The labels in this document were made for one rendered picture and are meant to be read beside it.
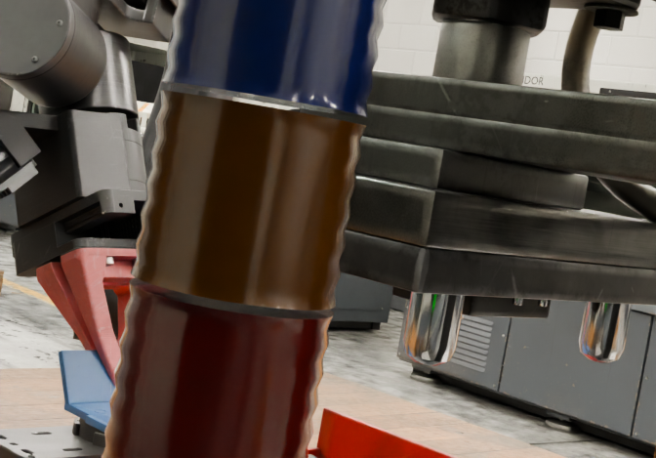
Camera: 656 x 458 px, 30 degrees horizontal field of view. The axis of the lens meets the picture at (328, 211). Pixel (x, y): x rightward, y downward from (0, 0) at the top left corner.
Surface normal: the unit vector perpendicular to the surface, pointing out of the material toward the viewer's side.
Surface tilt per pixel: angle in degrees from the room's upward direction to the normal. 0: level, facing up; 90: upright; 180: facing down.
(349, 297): 90
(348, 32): 76
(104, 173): 65
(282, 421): 104
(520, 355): 90
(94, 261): 86
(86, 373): 61
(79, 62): 109
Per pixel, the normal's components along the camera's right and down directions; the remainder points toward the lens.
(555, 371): -0.73, -0.09
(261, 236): 0.23, -0.15
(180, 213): -0.48, -0.29
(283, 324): 0.50, 0.37
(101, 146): 0.67, -0.27
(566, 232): 0.70, 0.16
